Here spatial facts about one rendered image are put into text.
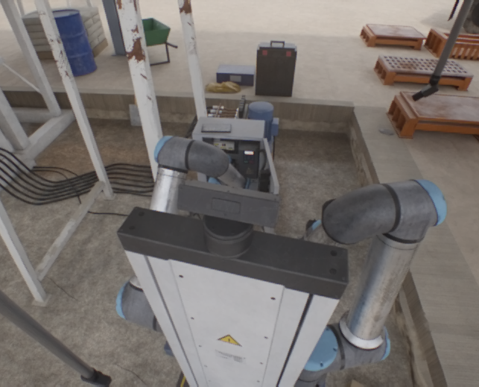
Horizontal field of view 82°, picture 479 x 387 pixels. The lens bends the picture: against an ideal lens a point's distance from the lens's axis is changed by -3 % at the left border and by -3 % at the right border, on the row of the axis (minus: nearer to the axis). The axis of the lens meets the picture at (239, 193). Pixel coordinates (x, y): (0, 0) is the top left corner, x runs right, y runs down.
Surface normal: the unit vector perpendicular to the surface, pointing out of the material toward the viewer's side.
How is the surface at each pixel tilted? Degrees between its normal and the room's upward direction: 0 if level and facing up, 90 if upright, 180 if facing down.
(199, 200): 61
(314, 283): 90
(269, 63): 90
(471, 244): 0
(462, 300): 0
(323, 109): 90
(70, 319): 0
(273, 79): 90
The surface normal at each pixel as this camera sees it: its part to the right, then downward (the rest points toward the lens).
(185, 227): 0.00, -0.73
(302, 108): -0.12, 0.68
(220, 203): -0.22, 0.23
